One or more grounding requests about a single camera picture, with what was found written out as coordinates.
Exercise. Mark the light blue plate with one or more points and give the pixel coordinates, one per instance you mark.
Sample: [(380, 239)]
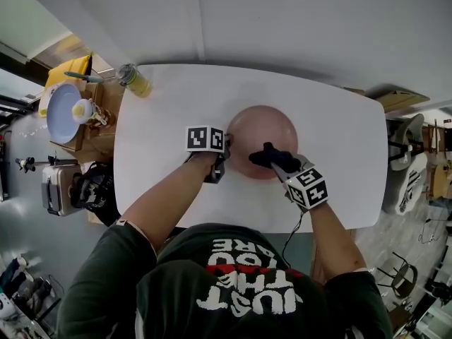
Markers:
[(61, 113)]

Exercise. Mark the black bag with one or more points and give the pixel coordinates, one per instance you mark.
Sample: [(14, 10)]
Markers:
[(93, 193)]

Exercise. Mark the brown cardboard box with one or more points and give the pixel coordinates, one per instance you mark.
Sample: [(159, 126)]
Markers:
[(102, 140)]

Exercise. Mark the flat cardboard sheet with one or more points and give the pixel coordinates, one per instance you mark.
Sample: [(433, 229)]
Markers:
[(399, 99)]

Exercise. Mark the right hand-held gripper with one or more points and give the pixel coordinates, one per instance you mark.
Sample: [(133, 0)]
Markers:
[(307, 189)]

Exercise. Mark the person's dark printed T-shirt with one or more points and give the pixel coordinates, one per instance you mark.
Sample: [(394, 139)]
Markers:
[(229, 288)]

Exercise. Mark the white and yellow cup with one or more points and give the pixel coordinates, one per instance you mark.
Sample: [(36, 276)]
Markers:
[(84, 111)]

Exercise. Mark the yellow plastic box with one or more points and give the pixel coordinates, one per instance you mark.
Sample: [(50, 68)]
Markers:
[(69, 71)]

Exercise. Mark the green spatula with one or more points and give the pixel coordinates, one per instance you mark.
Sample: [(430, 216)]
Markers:
[(83, 77)]

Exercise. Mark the grey chair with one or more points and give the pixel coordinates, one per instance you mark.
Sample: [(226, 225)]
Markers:
[(406, 132)]

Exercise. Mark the silver suitcase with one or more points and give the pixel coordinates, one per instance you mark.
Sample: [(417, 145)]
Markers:
[(58, 191)]

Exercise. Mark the striped cushion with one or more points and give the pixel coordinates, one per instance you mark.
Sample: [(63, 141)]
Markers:
[(409, 189)]

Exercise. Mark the person's left forearm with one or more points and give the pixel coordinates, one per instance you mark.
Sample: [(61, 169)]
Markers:
[(166, 196)]

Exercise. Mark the yellow drink bottle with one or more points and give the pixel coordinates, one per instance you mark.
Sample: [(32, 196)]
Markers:
[(136, 80)]

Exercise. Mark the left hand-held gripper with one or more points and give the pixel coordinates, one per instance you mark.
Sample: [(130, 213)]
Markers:
[(205, 138)]

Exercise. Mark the black tripod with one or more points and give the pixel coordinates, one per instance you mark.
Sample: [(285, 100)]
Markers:
[(31, 162)]

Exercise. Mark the person's right forearm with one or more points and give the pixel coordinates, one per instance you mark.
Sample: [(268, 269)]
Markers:
[(335, 238)]

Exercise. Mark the big pink plate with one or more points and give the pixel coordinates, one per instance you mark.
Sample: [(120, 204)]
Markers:
[(263, 129)]

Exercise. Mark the dark blue cloth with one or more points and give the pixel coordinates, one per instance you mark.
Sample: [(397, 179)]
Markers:
[(272, 157)]

